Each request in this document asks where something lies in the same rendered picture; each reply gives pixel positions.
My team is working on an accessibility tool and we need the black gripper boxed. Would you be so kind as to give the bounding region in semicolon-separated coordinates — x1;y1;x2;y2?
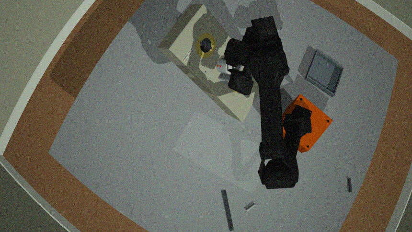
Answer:
228;26;257;95

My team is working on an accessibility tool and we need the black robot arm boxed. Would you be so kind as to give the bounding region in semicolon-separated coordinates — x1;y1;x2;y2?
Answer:
224;16;312;189

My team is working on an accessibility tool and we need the white cylinder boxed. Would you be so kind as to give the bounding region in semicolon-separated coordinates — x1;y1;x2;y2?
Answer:
216;58;235;74

